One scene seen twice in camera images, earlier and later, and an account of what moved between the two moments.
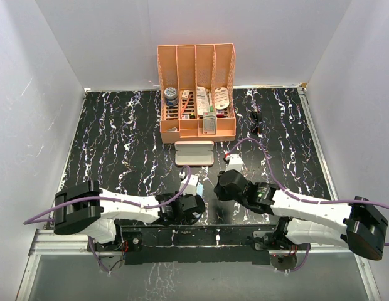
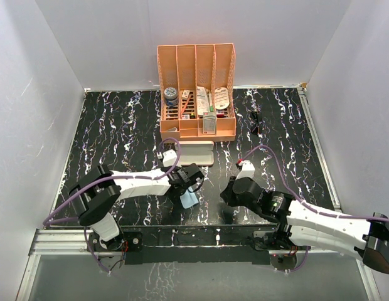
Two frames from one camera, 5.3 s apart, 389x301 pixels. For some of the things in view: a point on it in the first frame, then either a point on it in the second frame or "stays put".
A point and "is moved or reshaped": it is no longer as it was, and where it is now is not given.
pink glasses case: [194, 153] stays put
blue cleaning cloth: [199, 189] is moved or reshaped
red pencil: [186, 105] stays put
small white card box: [185, 94] stays put
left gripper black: [182, 196] -> [176, 169]
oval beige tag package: [221, 98] stays put
